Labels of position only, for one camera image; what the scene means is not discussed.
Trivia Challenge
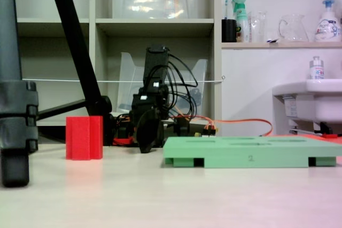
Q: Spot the red base clamp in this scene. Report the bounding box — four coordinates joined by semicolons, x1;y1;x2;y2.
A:
113;136;136;146

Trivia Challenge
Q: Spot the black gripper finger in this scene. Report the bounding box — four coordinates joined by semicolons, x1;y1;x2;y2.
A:
135;108;165;154

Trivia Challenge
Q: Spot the green shape sorter board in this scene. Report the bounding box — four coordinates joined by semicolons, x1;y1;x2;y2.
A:
162;136;342;169

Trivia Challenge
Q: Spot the thin black servo cable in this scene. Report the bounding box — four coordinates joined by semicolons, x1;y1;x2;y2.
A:
167;53;199;119

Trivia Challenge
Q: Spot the driver circuit board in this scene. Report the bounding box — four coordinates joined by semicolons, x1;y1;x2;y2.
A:
193;123;219;138

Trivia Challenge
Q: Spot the clear glass pitcher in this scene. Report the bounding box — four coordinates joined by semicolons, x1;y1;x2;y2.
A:
278;14;309;43

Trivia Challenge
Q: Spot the white sink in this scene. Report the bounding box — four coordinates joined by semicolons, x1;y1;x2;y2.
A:
271;78;342;135

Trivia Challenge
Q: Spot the clear glass beaker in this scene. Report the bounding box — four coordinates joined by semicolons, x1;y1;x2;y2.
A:
248;11;268;43

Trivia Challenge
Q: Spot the light wooden ledge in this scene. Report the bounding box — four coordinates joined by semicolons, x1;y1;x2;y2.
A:
221;41;342;50

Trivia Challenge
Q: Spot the black tripod brace bar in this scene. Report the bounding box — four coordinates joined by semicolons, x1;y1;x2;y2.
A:
36;99;88;121

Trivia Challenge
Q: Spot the orange cable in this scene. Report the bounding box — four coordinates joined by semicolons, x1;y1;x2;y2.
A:
170;115;273;137

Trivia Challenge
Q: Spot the red cross columnar block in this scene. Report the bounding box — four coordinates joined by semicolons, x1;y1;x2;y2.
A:
65;115;104;161

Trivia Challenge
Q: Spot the beige shelf unit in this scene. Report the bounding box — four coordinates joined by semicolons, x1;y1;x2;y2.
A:
12;0;223;138

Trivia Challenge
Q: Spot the white pump soap bottle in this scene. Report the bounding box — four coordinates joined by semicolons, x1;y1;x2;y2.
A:
314;0;342;42

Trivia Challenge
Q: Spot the black cup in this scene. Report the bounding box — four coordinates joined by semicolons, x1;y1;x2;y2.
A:
221;19;238;43

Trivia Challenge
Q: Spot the green spray bottle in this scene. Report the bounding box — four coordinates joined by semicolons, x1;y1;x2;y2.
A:
231;0;251;43

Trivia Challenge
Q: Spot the grey tripod leg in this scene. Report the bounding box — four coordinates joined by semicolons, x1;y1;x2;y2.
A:
0;0;40;188

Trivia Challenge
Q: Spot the clear plastic file holder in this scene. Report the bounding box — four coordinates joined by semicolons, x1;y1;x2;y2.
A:
116;51;208;118

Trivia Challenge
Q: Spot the small clear sanitizer bottle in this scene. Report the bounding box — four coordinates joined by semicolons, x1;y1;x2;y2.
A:
309;56;325;81

